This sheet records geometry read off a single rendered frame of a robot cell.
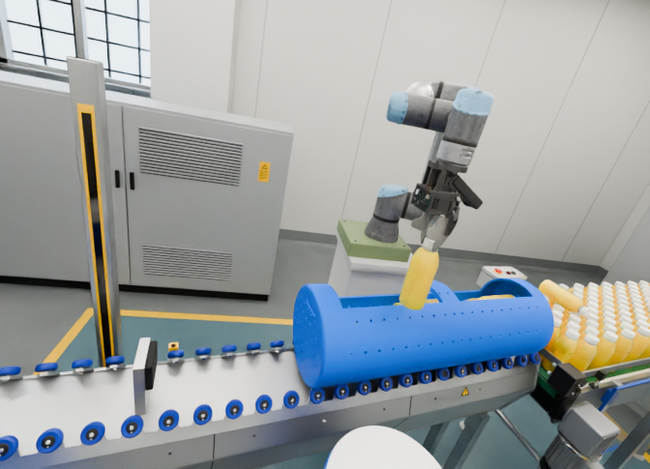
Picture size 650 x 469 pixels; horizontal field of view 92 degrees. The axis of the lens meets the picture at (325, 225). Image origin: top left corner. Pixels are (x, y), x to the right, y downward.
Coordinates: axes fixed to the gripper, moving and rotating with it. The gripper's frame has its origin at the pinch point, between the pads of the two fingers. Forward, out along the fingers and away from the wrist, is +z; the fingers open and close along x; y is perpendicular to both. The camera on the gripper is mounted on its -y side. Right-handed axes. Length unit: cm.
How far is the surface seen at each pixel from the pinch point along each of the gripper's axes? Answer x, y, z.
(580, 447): 21, -77, 68
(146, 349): -10, 65, 37
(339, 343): 2.5, 19.5, 28.3
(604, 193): -211, -453, 8
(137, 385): -4, 65, 43
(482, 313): -0.9, -30.1, 24.0
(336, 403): 1, 14, 52
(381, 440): 19.6, 12.4, 41.6
